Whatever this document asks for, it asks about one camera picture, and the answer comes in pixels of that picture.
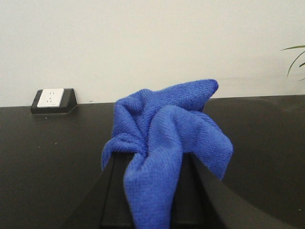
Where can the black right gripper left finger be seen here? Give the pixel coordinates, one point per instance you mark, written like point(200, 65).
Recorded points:
point(105, 206)

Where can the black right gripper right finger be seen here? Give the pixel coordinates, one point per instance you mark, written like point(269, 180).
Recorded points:
point(202, 201)

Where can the blue microfiber cloth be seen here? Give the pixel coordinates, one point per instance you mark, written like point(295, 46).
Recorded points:
point(158, 128)

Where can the white power outlet box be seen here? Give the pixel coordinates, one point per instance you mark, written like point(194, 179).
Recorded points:
point(54, 101)

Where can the green plant leaves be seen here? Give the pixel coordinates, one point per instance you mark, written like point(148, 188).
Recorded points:
point(302, 46)

